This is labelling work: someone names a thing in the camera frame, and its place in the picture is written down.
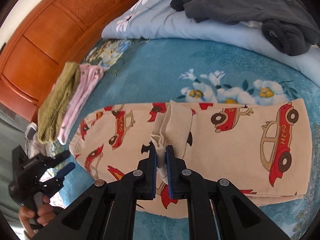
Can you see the patterned bedside cloth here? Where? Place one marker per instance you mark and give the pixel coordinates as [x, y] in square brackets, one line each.
[33, 146]

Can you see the teal floral bed blanket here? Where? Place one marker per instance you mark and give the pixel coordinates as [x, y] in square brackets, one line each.
[142, 71]

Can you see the folded pink garment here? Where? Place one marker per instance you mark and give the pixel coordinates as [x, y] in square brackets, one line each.
[90, 76]

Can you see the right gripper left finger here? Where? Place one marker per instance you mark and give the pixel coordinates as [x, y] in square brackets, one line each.
[106, 211]

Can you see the cream car print pants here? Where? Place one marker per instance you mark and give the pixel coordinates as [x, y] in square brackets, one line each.
[265, 151]

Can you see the dark grey fleece jacket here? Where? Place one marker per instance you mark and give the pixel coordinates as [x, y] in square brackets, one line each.
[286, 24]

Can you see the orange wooden headboard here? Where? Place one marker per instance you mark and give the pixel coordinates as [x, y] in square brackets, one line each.
[54, 32]

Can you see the light blue daisy quilt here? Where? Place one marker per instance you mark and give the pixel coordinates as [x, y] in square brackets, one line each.
[153, 19]

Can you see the folded olive green sweater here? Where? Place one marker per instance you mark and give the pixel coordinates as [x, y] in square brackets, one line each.
[51, 112]

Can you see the person's left hand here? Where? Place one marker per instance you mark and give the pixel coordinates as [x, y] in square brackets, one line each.
[45, 215]

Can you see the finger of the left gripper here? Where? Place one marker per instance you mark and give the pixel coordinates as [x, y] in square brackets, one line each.
[56, 160]
[65, 171]

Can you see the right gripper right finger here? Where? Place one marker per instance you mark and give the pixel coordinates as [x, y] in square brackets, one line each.
[217, 209]

